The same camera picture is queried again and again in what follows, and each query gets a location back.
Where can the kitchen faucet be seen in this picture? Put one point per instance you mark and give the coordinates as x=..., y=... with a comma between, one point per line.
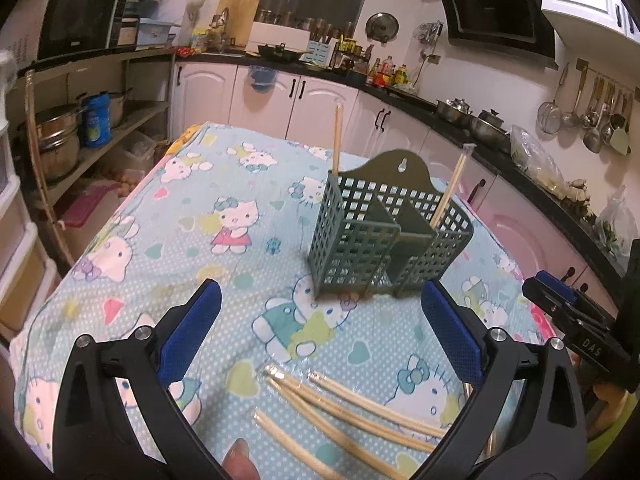
x=220, y=22

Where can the yellow bottle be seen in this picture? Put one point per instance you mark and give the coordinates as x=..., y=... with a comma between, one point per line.
x=201, y=40

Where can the blue hanging bag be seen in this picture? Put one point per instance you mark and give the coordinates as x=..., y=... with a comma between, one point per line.
x=261, y=77

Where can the person's left hand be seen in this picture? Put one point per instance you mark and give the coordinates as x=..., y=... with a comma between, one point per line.
x=242, y=462

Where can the black microwave oven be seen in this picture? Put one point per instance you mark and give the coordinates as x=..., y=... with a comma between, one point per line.
x=75, y=17

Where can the plastic drawer unit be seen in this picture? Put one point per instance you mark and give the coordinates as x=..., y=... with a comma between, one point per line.
x=20, y=240

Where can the beige small appliance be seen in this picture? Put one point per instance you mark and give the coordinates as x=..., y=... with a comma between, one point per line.
x=128, y=30

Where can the green plastic utensil holder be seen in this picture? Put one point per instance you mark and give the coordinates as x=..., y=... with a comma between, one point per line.
x=350, y=245

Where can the wooden shelf unit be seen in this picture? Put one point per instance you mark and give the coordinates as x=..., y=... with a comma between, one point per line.
x=145, y=110

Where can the pile of potatoes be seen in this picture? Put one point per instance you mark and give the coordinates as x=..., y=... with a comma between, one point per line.
x=125, y=182

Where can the stacked steel steamer pot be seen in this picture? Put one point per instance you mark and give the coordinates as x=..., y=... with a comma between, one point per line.
x=57, y=145

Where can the small hanging kitchen tools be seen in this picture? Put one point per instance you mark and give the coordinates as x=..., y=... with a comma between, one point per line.
x=430, y=32

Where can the white base cabinets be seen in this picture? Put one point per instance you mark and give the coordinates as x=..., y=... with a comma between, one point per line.
x=210, y=92

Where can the wooden chopstick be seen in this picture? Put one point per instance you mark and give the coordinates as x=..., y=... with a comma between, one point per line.
x=295, y=442
x=380, y=405
x=360, y=415
x=449, y=187
x=340, y=432
x=339, y=140

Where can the wall utensil rail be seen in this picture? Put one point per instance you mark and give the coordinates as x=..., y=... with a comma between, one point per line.
x=582, y=65

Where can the black range hood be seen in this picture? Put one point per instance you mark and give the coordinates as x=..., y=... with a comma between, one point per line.
x=490, y=5

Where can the cartoon cat printed tablecloth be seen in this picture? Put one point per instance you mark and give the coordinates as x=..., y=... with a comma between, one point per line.
x=200, y=240

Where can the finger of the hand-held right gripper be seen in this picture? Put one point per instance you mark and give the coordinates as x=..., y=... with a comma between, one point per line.
x=575, y=300
x=547, y=302

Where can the black kitchen countertop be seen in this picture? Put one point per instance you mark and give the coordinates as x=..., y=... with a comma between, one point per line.
x=525, y=180

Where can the metal ladle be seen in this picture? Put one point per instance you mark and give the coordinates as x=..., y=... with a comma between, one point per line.
x=570, y=119

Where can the light blue plastic box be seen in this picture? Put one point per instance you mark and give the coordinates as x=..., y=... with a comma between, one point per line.
x=157, y=32

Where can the wooden cutting board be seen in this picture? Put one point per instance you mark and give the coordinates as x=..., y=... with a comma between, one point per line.
x=240, y=17

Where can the steel bowl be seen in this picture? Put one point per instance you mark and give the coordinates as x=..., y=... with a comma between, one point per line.
x=487, y=130

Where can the thin wooden pole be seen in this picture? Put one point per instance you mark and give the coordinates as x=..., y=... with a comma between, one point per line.
x=39, y=160

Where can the blue canister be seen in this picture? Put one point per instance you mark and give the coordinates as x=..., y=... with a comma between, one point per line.
x=96, y=122

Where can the black wok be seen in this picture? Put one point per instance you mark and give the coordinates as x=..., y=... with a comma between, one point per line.
x=277, y=52

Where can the pile of ginger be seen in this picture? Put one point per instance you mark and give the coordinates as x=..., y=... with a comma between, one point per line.
x=577, y=194

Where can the row of metal jars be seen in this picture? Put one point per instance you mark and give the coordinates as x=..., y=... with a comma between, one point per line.
x=310, y=22

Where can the cluster of hanging metal utensils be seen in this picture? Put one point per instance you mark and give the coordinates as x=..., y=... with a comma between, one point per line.
x=595, y=135

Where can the plastic bag of greens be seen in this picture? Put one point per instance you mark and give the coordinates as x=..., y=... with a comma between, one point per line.
x=612, y=225

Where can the wall socket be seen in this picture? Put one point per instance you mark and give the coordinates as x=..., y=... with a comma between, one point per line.
x=432, y=59

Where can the person's right hand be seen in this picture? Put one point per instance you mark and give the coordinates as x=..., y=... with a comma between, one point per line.
x=607, y=405

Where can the pink plastic box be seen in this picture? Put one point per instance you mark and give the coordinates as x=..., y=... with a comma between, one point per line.
x=90, y=207

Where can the red snack packet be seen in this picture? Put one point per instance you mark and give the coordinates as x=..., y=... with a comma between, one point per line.
x=184, y=51

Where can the white round wall fixture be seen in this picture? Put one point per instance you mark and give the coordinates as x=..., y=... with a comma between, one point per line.
x=196, y=0

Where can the pale green spatula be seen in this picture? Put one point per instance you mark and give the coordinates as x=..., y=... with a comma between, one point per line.
x=621, y=141

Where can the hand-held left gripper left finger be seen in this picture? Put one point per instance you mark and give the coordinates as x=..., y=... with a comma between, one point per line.
x=192, y=325

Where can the hanging steel pot lid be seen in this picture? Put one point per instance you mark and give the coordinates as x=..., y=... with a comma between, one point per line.
x=381, y=26

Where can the group of condiment bottles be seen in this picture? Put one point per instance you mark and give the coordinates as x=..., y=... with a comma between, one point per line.
x=385, y=70

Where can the blue knife block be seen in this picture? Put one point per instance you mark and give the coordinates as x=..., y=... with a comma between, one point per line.
x=319, y=52

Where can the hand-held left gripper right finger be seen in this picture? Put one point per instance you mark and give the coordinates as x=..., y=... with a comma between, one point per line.
x=452, y=330

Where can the clear bag of food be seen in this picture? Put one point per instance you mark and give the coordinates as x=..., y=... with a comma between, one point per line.
x=535, y=160

